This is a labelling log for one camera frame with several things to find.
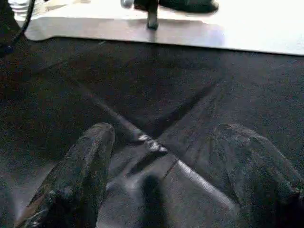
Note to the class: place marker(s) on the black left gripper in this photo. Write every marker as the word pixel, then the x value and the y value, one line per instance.
pixel 145 4

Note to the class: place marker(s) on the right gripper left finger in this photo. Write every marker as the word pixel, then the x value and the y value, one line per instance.
pixel 66 185

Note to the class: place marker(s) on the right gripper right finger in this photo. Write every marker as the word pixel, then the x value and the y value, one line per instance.
pixel 266 180

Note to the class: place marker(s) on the white plastic table top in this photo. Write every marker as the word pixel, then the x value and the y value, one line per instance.
pixel 266 28

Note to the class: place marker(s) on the black work mat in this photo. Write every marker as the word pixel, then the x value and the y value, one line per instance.
pixel 142 85

